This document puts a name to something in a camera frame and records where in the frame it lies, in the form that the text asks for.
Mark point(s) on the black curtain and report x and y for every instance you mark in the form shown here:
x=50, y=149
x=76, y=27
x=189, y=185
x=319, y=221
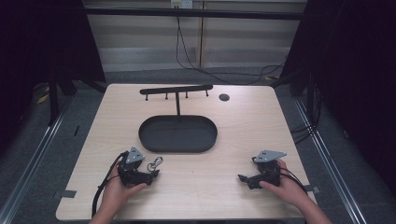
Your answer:
x=43, y=40
x=351, y=77

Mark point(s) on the person's right hand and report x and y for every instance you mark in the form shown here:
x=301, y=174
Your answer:
x=288, y=189

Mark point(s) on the silver keyring with carabiner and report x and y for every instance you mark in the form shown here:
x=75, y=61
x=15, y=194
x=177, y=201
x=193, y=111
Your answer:
x=154, y=164

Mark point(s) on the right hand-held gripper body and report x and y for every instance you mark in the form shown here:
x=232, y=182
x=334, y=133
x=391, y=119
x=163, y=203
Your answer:
x=268, y=171

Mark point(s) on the black horizontal bar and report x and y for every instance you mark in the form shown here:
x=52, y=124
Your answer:
x=193, y=13

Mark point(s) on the grey tape strip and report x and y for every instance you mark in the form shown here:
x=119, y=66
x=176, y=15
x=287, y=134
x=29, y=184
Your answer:
x=64, y=194
x=312, y=189

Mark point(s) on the round black table grommet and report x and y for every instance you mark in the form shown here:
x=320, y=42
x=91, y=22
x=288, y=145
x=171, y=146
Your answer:
x=224, y=97

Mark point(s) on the black key rack with tray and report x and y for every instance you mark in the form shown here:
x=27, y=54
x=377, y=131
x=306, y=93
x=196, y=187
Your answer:
x=178, y=133

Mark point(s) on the white wall socket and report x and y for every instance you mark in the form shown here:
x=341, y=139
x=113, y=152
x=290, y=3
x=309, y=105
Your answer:
x=181, y=3

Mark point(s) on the person's left hand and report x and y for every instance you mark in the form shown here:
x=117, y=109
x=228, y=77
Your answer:
x=115, y=193

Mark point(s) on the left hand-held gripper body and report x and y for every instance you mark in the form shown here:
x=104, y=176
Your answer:
x=130, y=174

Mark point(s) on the metal floor rail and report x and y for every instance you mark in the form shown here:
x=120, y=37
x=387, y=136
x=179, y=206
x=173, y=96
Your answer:
x=28, y=169
x=330, y=161

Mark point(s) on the yellow floor tape piece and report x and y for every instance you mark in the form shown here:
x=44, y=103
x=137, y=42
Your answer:
x=43, y=99

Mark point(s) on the black metal stand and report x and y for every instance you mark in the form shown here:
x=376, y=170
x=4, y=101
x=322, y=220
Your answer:
x=59, y=96

